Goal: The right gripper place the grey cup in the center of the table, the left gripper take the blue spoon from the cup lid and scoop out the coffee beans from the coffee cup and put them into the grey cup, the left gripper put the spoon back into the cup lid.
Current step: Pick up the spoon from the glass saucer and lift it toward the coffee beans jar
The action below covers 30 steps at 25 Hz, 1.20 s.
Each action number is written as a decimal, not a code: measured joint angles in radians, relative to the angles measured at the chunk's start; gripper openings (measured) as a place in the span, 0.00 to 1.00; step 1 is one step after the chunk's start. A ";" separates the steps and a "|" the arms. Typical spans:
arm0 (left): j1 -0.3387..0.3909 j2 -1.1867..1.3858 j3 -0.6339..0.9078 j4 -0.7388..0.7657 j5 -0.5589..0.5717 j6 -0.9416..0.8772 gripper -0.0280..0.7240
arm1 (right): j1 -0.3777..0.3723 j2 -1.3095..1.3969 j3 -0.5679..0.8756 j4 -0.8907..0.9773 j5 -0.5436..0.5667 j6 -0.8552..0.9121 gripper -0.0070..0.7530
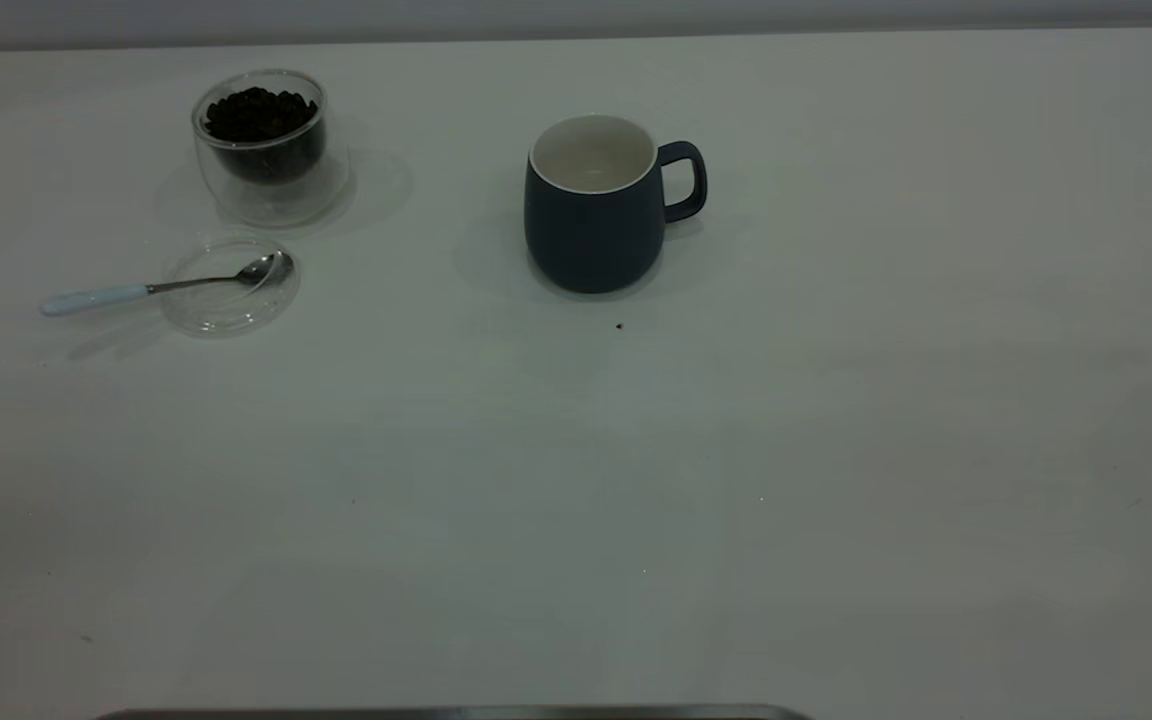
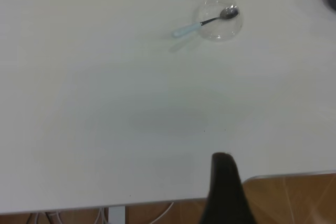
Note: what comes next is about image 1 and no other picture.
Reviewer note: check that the double-walled glass cup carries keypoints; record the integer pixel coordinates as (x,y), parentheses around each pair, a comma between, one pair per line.
(276,200)

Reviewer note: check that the coffee beans pile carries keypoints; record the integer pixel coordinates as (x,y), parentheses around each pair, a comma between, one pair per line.
(261,120)

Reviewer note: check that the clear glass lid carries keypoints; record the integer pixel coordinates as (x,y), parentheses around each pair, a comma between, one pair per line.
(221,310)

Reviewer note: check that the dark grey ceramic mug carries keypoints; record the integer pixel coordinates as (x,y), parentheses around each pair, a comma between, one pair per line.
(591,240)

